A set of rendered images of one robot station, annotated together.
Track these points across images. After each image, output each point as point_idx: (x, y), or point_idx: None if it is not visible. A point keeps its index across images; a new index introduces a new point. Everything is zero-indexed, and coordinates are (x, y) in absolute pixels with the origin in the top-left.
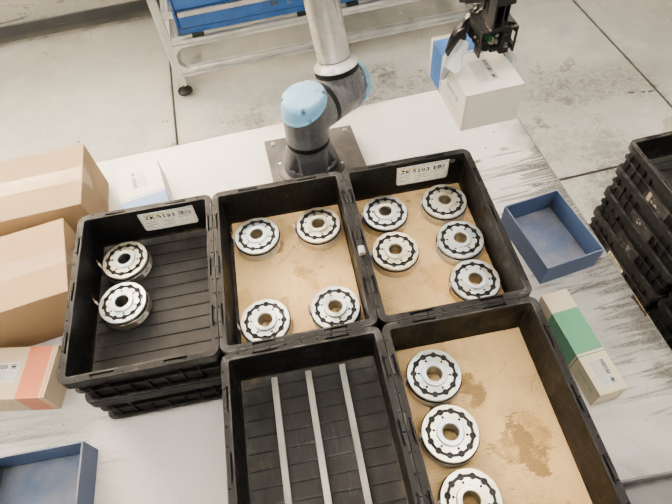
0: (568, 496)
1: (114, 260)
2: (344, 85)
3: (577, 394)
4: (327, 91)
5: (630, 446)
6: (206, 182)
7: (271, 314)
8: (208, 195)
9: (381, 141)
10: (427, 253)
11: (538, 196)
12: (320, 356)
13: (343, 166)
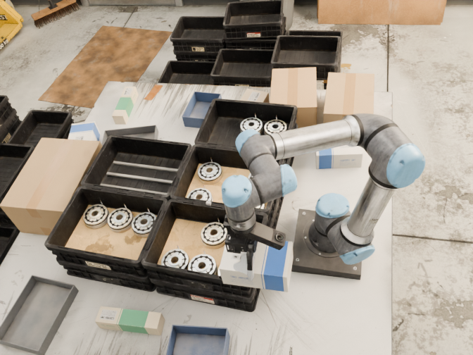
0: None
1: (276, 122)
2: (338, 232)
3: (91, 253)
4: (335, 220)
5: (79, 318)
6: (348, 186)
7: (210, 172)
8: (336, 184)
9: (342, 296)
10: (208, 253)
11: (223, 354)
12: None
13: (315, 253)
